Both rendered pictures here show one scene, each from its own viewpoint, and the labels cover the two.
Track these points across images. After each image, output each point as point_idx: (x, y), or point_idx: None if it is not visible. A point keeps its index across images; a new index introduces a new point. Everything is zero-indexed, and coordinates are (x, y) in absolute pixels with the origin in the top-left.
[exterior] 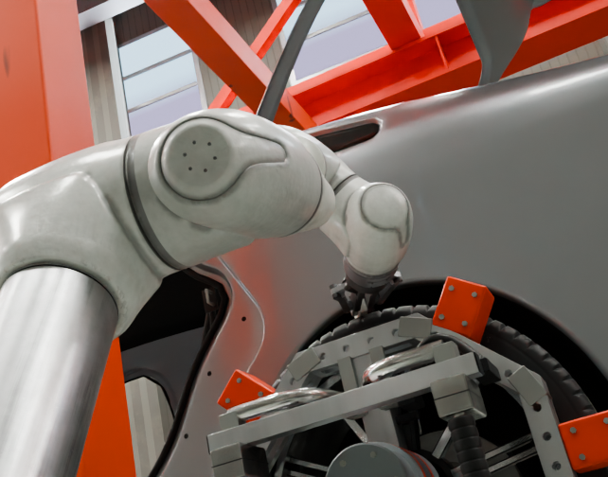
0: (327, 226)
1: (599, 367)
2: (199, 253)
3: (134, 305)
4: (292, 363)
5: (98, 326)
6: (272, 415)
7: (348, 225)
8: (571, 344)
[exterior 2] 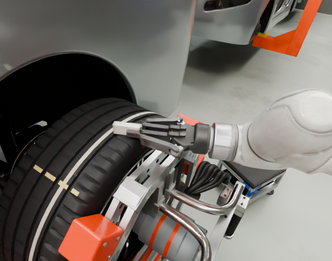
0: (274, 163)
1: (136, 100)
2: None
3: None
4: (138, 206)
5: None
6: (121, 243)
7: (285, 166)
8: (115, 81)
